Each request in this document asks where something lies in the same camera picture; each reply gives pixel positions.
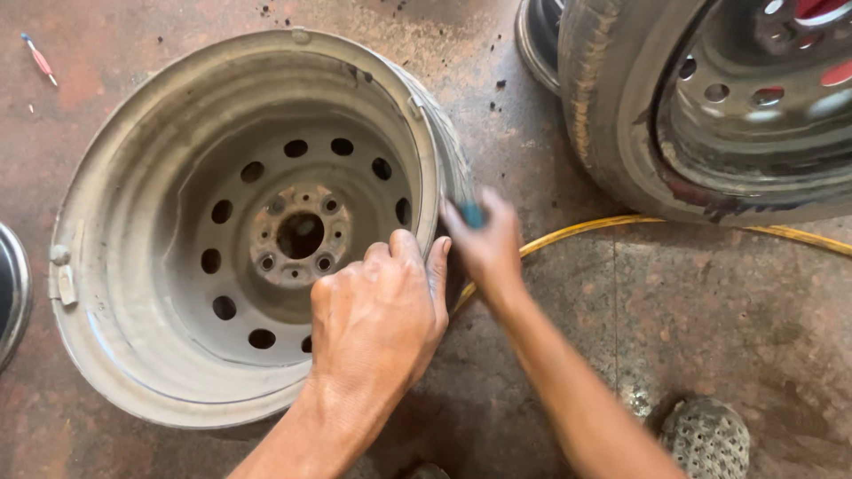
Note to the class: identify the person's left hand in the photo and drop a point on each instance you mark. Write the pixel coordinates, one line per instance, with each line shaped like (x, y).
(376, 319)

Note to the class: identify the person's right hand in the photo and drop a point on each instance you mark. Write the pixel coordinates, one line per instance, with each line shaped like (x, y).
(492, 249)

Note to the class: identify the person's right fingers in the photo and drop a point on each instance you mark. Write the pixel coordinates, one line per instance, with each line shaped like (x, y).
(489, 206)

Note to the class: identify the small blue tool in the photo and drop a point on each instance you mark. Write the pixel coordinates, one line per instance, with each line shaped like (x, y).
(472, 215)

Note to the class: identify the grey steel wheel rim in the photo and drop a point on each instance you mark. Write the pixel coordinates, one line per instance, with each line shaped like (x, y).
(166, 312)

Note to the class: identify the worn black tyre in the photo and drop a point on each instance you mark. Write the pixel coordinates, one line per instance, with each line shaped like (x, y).
(599, 100)

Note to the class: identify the chrome wheel rim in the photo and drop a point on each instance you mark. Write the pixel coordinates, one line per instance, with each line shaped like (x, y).
(536, 40)

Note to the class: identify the dark steel wheel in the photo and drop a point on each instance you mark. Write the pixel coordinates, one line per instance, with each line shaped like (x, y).
(752, 100)

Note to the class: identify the grey perforated shoe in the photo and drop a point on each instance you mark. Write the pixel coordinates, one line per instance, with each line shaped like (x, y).
(705, 439)

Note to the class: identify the grey clip wheel weight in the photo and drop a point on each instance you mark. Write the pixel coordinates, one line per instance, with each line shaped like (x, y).
(66, 285)

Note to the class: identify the red screwdriver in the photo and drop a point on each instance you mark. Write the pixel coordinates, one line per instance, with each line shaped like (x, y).
(40, 60)

